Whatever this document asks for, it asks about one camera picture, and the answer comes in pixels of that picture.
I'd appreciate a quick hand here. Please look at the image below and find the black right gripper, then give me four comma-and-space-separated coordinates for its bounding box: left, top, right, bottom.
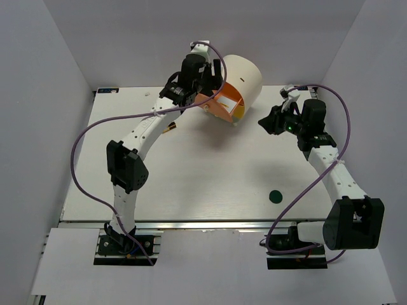
258, 101, 307, 137

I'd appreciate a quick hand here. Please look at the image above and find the white compact with gold stripe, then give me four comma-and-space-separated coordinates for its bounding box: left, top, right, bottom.
217, 96, 237, 112

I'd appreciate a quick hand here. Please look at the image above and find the orange top drawer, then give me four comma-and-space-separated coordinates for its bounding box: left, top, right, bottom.
200, 83, 245, 123

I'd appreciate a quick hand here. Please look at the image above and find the yellow drawer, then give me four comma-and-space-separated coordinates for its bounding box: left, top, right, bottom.
233, 105, 245, 120

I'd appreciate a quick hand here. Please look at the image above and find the dark green round disc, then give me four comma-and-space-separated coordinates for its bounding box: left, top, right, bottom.
269, 189, 283, 204

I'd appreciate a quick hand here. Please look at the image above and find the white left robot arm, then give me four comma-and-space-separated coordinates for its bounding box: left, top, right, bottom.
104, 54, 223, 254

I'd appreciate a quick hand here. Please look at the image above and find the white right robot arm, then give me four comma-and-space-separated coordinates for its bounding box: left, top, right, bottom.
258, 99, 385, 254

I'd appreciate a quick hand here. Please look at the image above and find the cream cylindrical drawer organizer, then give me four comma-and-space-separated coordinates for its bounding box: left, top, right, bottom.
224, 55, 263, 125

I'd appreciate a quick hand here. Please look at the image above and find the gold lipstick tube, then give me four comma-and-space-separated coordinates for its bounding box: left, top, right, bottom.
163, 122, 177, 133

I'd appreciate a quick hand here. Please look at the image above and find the blue left corner label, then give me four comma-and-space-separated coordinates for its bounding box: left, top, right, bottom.
97, 88, 119, 94

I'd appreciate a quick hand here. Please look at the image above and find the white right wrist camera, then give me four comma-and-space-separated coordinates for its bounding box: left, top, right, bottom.
280, 85, 300, 112

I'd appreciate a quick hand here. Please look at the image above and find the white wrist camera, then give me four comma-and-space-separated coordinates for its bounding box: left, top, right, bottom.
280, 85, 300, 112
190, 41, 210, 61

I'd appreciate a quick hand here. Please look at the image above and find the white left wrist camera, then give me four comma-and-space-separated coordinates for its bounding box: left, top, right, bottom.
190, 41, 210, 61

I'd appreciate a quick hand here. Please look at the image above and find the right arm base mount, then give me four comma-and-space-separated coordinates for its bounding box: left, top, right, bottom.
259, 224, 328, 271

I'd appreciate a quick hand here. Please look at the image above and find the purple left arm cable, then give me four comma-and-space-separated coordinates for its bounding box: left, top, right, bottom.
70, 40, 228, 266

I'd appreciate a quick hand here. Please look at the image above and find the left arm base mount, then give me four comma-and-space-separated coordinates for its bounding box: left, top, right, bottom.
93, 222, 161, 266

